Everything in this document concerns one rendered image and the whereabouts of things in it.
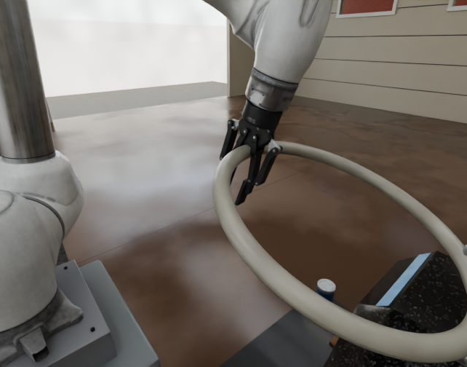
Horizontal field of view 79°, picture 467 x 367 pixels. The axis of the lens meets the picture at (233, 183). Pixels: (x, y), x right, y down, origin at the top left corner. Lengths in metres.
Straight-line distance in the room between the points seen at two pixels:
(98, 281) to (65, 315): 0.21
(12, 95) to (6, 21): 0.13
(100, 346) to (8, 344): 0.15
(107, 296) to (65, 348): 0.21
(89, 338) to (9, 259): 0.21
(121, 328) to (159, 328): 1.01
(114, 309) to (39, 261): 0.26
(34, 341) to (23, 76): 0.49
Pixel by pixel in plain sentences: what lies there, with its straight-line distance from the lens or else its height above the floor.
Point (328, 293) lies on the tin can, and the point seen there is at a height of 0.13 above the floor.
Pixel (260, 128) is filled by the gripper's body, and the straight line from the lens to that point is 0.58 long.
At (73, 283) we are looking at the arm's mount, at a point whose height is 0.87.
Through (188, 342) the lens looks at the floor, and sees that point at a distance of 1.70.
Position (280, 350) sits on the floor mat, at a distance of 1.66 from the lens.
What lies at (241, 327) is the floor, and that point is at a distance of 1.73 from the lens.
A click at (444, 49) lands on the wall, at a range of 7.11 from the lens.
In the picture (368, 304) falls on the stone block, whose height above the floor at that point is 0.75.
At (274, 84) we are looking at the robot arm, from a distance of 0.52.
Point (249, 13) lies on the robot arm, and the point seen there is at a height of 1.43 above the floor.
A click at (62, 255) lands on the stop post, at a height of 0.38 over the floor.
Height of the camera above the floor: 1.39
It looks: 26 degrees down
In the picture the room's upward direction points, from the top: straight up
